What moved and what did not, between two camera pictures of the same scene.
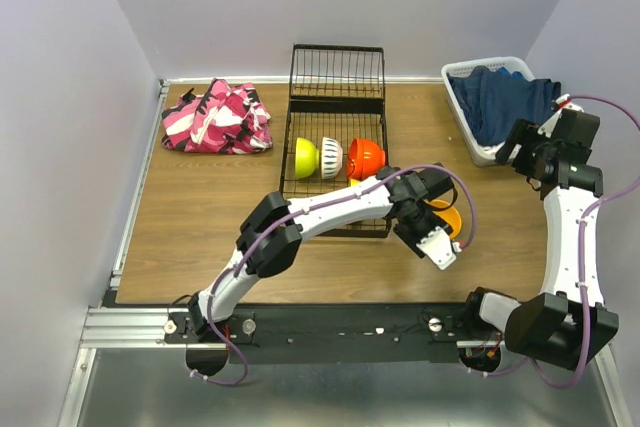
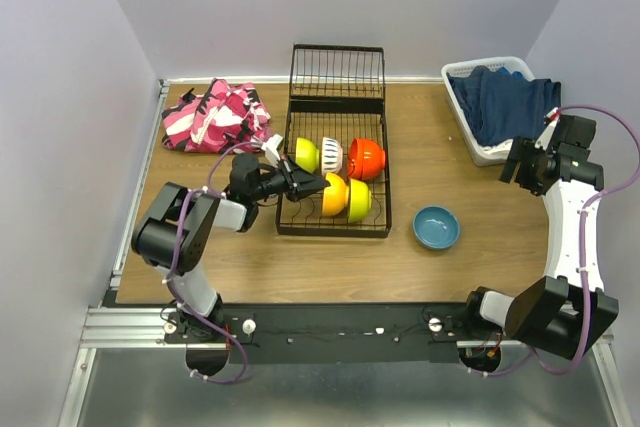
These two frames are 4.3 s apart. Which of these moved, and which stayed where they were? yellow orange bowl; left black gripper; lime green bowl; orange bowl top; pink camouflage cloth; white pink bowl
Moved: left black gripper; yellow orange bowl
Stayed: lime green bowl; pink camouflage cloth; white pink bowl; orange bowl top
